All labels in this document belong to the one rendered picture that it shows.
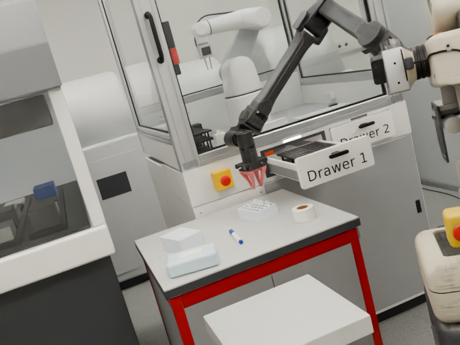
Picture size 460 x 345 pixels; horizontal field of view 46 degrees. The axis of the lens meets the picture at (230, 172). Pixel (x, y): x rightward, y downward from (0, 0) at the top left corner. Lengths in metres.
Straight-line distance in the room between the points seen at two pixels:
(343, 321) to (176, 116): 1.17
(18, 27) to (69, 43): 3.44
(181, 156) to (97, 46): 3.26
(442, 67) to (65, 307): 1.37
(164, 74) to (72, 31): 3.24
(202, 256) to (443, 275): 0.69
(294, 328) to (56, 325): 1.03
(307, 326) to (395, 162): 1.43
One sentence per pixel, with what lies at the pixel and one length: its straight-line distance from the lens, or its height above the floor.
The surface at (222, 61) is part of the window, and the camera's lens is 2.14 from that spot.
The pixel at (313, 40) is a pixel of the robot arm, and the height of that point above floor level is 1.29.
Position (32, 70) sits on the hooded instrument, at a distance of 1.77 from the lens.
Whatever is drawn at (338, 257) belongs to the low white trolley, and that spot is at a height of 0.65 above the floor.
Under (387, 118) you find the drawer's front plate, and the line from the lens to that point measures 2.41.
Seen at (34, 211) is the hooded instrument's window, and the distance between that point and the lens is 1.81.
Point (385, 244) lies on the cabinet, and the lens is 2.51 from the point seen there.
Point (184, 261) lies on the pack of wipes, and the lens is 1.57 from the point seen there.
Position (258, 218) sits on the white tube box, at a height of 0.77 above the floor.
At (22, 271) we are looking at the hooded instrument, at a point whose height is 0.85.
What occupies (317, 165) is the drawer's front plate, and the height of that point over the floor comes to 0.88.
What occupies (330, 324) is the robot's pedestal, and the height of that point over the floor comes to 0.76.
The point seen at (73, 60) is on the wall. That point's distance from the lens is 5.22.
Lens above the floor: 1.31
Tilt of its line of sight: 12 degrees down
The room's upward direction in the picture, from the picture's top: 15 degrees counter-clockwise
